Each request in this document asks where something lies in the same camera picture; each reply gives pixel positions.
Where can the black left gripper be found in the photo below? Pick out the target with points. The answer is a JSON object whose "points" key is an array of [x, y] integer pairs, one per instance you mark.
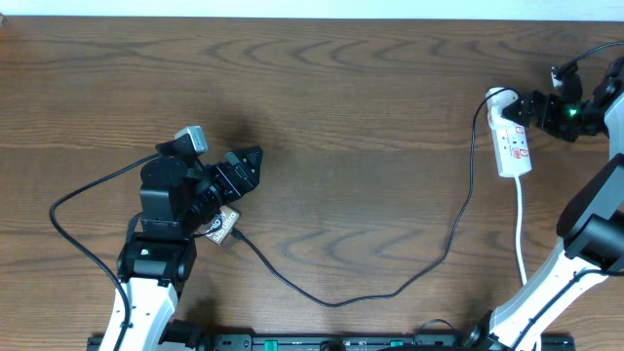
{"points": [[222, 173]]}

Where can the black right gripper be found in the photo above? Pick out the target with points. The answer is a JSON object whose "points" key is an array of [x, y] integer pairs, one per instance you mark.
{"points": [[546, 121]]}

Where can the white power strip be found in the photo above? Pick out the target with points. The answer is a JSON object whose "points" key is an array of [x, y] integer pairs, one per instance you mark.
{"points": [[510, 145]]}

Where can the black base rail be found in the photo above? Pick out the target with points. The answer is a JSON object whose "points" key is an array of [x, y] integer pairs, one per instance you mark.
{"points": [[246, 342]]}

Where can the white USB charger adapter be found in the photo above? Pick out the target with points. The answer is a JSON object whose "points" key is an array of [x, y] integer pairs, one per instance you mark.
{"points": [[499, 98]]}

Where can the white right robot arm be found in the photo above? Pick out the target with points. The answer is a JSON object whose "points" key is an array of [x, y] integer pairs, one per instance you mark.
{"points": [[589, 248]]}

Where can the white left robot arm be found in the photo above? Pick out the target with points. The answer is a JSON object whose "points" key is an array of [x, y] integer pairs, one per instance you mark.
{"points": [[182, 200]]}

